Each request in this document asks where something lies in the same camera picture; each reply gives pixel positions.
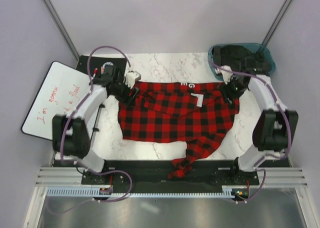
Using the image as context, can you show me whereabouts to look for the purple cable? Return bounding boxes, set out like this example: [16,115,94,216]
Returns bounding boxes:
[208,60,293,205]
[46,45,133,216]

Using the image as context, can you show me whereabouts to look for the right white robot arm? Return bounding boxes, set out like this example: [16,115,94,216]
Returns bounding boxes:
[213,64,299,185]

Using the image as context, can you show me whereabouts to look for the white blue lidded jar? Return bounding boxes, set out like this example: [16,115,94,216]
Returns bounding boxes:
[102,62,114,67]

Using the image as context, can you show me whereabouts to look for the black mat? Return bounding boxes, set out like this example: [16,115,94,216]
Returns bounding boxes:
[88,56,127,88]

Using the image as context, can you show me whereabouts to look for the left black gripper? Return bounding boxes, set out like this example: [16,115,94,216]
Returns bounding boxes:
[110,78,139,109]

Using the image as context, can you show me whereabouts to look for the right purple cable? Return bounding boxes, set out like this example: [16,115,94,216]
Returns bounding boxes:
[208,60,293,205]

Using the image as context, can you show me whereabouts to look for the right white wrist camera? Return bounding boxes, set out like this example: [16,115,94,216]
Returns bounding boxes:
[215,65,233,85]

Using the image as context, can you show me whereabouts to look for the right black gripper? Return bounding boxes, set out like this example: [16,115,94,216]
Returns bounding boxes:
[216,74,247,105]

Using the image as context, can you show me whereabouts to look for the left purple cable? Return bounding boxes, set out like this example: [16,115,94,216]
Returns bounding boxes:
[46,45,133,216]

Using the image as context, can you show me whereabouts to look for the red black plaid shirt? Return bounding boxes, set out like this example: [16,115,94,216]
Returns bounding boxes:
[117,82,240,179]

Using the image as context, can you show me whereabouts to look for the white dry erase board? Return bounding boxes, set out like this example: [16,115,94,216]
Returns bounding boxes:
[21,61,90,141]

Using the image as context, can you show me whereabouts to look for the red whiteboard marker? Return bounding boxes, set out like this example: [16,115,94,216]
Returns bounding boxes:
[93,68,98,78]

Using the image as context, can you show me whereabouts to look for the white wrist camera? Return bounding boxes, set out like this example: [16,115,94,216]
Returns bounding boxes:
[124,71,141,88]
[215,65,233,85]

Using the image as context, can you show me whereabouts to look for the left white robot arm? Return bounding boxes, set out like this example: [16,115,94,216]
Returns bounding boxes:
[52,65,141,185]

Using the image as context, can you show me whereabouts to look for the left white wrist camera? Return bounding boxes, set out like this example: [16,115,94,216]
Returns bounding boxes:
[124,71,141,88]

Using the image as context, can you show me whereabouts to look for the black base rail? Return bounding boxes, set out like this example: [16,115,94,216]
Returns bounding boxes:
[81,160,260,194]

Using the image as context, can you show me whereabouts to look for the teal plastic bin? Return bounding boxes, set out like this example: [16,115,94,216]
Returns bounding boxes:
[207,42,276,83]

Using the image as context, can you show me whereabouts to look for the black clothing in bin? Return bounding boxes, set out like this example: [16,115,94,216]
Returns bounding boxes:
[211,44,273,76]

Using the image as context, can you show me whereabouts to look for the light blue cable duct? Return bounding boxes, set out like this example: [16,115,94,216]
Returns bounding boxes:
[46,186,245,199]

